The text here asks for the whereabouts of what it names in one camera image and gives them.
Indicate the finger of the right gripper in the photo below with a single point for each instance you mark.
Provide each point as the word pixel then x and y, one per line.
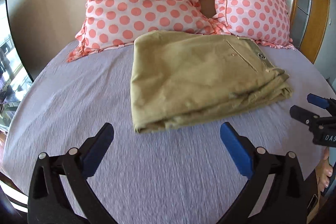
pixel 318 101
pixel 302 115

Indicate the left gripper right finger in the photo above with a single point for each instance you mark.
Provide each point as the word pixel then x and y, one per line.
pixel 286 201

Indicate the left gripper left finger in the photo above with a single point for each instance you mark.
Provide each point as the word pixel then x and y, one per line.
pixel 48 202

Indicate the khaki pants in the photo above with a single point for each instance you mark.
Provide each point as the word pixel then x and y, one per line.
pixel 180 79

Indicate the person's right hand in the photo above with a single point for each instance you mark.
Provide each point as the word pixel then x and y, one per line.
pixel 324 171

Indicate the lavender bed sheet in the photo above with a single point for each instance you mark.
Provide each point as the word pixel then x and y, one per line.
pixel 173 176

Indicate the small polka dot pillow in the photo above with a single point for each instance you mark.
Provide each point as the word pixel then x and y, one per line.
pixel 267 22

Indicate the black television screen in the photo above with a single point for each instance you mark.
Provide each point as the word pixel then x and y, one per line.
pixel 15 80

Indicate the wooden door frame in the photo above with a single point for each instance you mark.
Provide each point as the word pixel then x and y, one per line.
pixel 304 3

